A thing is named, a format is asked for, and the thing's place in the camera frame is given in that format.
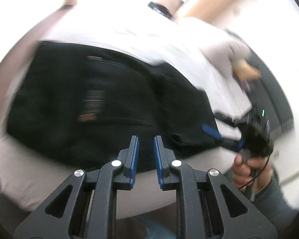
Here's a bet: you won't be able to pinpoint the right forearm grey sleeve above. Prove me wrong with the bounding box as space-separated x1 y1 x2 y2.
253 174 298 234

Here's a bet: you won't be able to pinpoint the black pants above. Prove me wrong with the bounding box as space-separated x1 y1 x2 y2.
6 41 216 171

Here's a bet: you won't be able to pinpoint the dark green headboard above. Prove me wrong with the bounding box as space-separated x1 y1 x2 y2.
247 51 294 136

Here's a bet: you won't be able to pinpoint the yellow pillow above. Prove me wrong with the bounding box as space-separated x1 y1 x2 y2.
232 59 261 81

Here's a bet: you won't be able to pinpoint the purple pillow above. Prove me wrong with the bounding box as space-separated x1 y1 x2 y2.
240 80 254 93

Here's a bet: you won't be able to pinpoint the black cable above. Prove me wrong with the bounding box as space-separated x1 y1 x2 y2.
238 149 271 200

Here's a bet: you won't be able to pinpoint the beige right curtain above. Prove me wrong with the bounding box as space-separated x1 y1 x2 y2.
174 0 241 25

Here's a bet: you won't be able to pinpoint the rolled white duvet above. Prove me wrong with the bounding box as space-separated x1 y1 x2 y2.
184 17 251 77

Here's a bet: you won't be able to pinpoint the person right hand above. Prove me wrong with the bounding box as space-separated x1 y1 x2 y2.
231 154 273 193

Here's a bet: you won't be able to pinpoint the chair with white jacket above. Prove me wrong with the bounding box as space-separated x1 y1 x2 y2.
147 0 184 21

